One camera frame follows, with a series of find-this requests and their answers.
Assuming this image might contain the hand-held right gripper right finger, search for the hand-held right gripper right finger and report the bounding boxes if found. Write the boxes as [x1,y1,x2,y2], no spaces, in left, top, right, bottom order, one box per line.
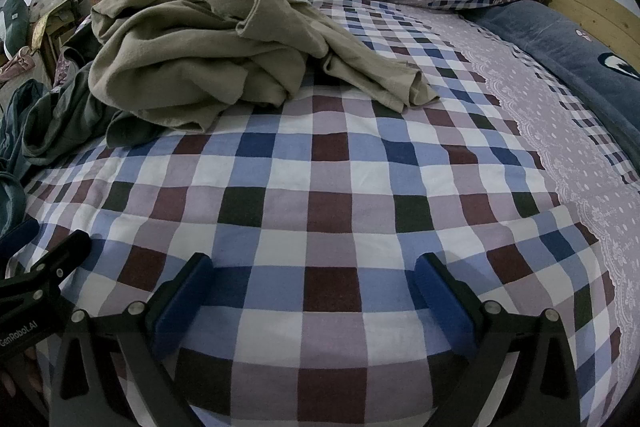
[415,252,581,427]

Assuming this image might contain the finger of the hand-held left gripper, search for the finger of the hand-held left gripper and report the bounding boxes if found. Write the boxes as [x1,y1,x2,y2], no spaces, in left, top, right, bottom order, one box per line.
[0,230,93,282]
[0,217,42,254]

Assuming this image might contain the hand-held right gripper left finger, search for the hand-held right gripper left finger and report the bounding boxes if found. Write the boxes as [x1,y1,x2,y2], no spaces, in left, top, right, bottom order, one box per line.
[50,252,216,427]

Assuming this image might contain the beige sweatshirt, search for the beige sweatshirt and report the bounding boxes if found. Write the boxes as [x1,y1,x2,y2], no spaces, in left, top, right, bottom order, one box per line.
[89,0,441,132]

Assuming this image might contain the person's left hand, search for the person's left hand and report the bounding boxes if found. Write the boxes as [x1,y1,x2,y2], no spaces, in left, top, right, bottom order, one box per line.
[0,346,47,409]

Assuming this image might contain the teal blue shirt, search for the teal blue shirt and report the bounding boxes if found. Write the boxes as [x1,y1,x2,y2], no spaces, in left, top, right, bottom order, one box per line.
[0,79,51,233]

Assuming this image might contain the grey-green shirt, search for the grey-green shirt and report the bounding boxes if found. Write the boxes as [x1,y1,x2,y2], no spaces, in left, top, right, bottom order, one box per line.
[22,62,166,165]

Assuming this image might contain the gold cloth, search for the gold cloth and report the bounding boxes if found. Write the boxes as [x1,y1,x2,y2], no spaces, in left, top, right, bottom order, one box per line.
[30,9,66,50]

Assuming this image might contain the grey plush toy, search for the grey plush toy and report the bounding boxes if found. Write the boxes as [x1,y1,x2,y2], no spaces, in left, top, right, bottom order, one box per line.
[0,0,33,62]

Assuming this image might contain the blue plush pillow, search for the blue plush pillow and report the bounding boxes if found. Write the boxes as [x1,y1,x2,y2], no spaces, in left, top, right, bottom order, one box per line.
[475,0,640,122]

